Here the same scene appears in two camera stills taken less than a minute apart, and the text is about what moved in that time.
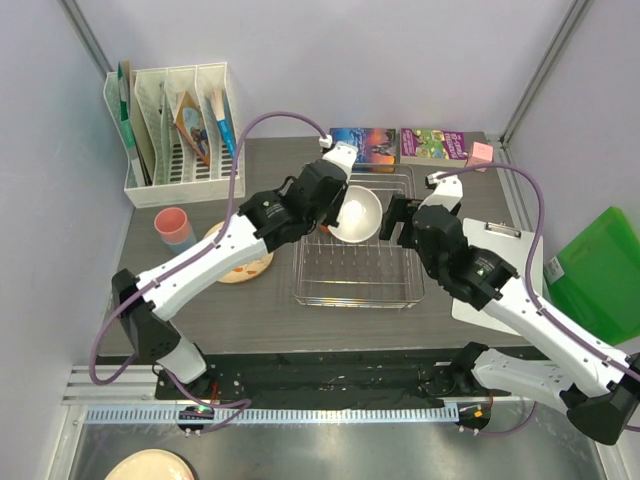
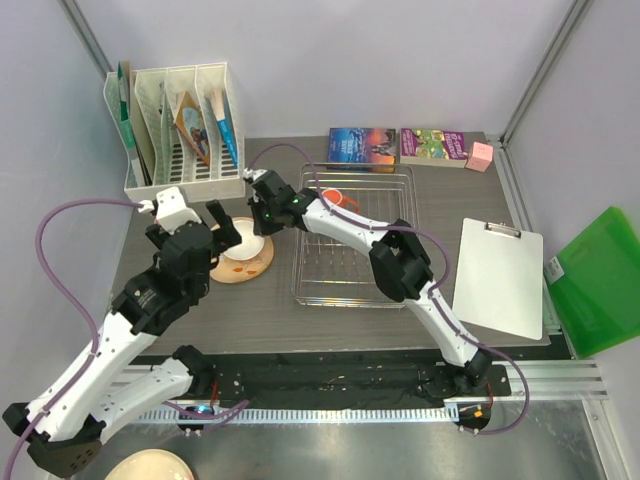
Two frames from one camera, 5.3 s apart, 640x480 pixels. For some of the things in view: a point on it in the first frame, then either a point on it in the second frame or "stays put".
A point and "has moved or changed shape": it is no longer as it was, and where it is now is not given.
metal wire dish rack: [374, 273] stays put
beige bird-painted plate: [246, 271] stays put
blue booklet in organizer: [224, 126] stays put
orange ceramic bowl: [360, 216] has moved or changed shape
